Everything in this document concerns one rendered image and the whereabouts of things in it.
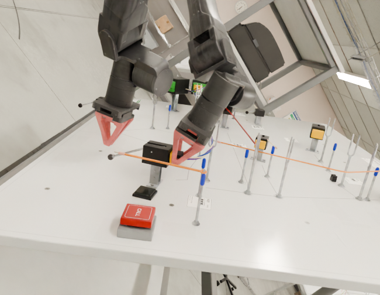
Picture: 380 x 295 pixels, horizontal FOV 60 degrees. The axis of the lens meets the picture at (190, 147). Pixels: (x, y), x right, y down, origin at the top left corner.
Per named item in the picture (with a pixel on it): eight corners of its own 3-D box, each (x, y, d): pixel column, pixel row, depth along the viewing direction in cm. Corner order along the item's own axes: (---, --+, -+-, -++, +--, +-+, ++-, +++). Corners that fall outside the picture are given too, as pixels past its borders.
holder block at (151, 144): (148, 156, 73) (149, 140, 72) (172, 161, 72) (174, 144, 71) (141, 163, 69) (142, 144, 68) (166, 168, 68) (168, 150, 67)
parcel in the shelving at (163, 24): (154, 21, 712) (164, 13, 707) (155, 21, 751) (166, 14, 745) (162, 34, 721) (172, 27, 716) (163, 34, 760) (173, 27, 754)
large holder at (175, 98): (196, 109, 153) (201, 78, 148) (172, 113, 139) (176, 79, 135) (185, 106, 157) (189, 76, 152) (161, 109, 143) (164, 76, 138)
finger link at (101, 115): (129, 144, 76) (140, 107, 73) (115, 154, 70) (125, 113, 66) (103, 134, 77) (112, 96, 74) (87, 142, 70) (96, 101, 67)
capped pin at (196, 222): (190, 221, 59) (199, 167, 56) (199, 221, 60) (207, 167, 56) (192, 226, 58) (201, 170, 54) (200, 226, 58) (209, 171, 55)
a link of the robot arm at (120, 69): (130, 46, 69) (111, 43, 64) (155, 57, 66) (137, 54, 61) (123, 78, 71) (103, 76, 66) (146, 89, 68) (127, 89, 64)
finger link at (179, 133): (192, 164, 73) (214, 130, 69) (185, 177, 66) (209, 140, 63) (166, 148, 73) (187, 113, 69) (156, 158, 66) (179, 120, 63)
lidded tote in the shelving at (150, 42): (130, 30, 719) (141, 21, 713) (133, 30, 758) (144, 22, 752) (145, 54, 736) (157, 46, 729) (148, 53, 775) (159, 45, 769)
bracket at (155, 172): (153, 178, 75) (155, 157, 73) (163, 180, 74) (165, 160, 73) (145, 185, 70) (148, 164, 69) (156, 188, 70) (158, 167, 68)
